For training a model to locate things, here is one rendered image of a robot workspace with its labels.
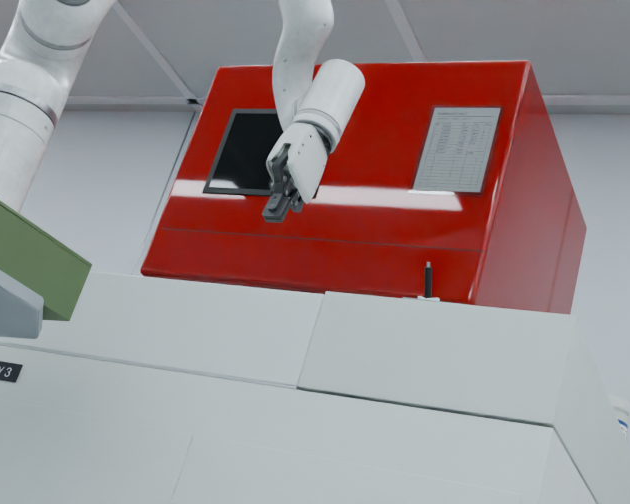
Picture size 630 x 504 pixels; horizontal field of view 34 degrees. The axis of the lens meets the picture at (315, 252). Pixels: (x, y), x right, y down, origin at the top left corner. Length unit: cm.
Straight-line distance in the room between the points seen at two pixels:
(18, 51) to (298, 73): 48
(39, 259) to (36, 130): 21
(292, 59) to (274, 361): 61
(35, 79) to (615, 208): 269
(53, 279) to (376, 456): 49
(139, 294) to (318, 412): 38
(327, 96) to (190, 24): 261
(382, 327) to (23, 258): 48
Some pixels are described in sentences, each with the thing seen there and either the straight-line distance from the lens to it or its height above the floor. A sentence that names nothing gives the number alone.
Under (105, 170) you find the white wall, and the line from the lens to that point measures 495.
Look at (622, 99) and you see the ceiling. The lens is 399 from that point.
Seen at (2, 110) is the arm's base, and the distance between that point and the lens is 151.
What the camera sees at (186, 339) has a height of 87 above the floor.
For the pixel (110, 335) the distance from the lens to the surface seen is 158.
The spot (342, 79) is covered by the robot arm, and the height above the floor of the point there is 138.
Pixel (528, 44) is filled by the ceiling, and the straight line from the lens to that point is 382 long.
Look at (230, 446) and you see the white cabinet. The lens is 140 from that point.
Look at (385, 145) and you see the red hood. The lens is 228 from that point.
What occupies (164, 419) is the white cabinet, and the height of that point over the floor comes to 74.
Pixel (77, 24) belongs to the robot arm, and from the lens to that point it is 157.
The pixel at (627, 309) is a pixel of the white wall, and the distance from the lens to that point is 367.
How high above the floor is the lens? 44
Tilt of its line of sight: 23 degrees up
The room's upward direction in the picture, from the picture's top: 17 degrees clockwise
